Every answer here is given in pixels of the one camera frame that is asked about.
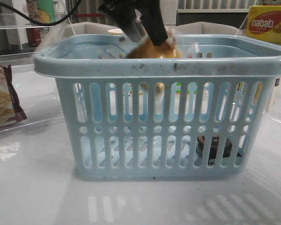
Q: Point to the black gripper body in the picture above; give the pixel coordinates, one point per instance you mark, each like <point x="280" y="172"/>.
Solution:
<point x="115" y="4"/>

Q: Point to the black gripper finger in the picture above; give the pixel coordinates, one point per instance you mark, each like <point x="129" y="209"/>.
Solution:
<point x="152" y="21"/>
<point x="127" y="20"/>

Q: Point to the packaged bread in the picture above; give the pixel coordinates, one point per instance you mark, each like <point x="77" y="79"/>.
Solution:
<point x="146" y="50"/>

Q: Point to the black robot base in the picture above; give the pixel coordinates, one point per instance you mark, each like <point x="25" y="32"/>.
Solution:
<point x="213" y="151"/>

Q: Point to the light blue plastic basket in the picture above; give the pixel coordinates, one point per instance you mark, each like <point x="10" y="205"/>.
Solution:
<point x="140" y="118"/>

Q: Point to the beige chair left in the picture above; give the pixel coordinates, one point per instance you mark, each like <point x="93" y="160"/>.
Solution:
<point x="85" y="28"/>

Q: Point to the beige chair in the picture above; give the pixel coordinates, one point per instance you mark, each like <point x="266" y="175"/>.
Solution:
<point x="206" y="28"/>
<point x="85" y="28"/>

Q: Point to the beige chair right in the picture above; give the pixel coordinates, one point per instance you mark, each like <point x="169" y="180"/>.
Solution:
<point x="206" y="28"/>

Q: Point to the green yellow cartoon package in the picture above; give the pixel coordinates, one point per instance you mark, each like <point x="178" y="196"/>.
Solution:
<point x="41" y="11"/>

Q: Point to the red canister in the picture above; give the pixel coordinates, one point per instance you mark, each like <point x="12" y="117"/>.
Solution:
<point x="33" y="36"/>

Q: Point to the clear acrylic shelf left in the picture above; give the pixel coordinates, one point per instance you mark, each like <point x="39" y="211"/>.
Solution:
<point x="14" y="45"/>

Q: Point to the yellow Nabati wafer box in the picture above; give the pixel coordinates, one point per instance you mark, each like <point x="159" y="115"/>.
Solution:
<point x="264" y="23"/>

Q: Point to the cracker package with maroon edge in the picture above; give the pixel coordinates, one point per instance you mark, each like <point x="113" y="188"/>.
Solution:
<point x="10" y="110"/>

